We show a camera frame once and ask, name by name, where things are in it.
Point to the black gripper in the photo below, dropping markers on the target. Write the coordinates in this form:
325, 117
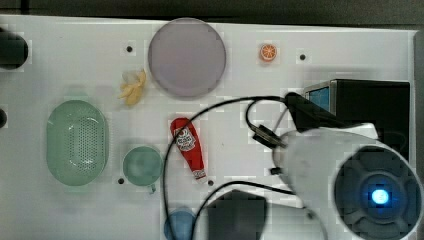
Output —
307, 115

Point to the black toaster oven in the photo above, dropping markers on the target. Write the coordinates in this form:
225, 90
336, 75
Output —
385, 104

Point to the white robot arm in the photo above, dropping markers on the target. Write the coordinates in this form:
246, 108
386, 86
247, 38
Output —
351, 185

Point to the orange slice toy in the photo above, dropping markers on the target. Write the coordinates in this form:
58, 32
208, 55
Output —
268, 52

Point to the red ketchup bottle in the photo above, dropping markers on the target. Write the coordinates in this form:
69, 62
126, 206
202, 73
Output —
188, 143

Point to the lilac round plate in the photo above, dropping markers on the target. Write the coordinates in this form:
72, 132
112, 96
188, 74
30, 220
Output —
187, 58

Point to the blue cup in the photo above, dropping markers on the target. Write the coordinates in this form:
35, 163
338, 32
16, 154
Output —
178, 226

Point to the green mug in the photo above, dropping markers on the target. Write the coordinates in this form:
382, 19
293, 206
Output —
143, 167

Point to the peeled banana toy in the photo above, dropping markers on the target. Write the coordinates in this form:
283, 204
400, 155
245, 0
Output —
132, 86

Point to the green oval colander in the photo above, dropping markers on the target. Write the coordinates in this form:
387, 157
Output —
77, 143

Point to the black cylinder holder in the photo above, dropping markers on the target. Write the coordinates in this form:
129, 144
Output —
14, 50

